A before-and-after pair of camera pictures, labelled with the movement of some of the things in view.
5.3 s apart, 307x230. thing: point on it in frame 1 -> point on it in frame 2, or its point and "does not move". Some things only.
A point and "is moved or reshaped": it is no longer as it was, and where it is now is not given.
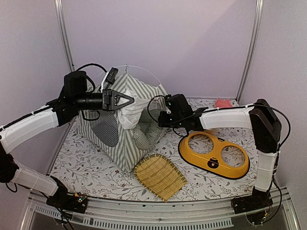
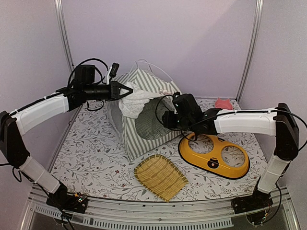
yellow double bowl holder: [213, 160] does not move
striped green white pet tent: [113, 133] is moved or reshaped
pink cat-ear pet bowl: [221, 103] does not move
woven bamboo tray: [159, 176] does not move
